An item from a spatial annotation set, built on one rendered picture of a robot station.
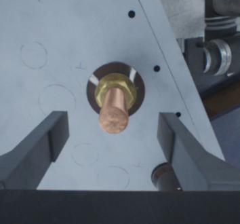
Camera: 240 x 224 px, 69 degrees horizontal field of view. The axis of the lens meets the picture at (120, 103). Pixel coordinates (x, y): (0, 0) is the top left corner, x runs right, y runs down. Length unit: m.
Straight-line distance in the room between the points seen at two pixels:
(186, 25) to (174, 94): 1.48
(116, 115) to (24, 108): 0.30
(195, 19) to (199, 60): 1.35
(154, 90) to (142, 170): 0.20
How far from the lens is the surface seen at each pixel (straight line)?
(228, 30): 0.76
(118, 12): 0.37
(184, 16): 1.84
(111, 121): 0.17
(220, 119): 1.07
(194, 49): 0.53
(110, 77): 0.26
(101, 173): 0.47
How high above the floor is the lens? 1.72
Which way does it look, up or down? 72 degrees down
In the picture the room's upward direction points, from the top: 179 degrees clockwise
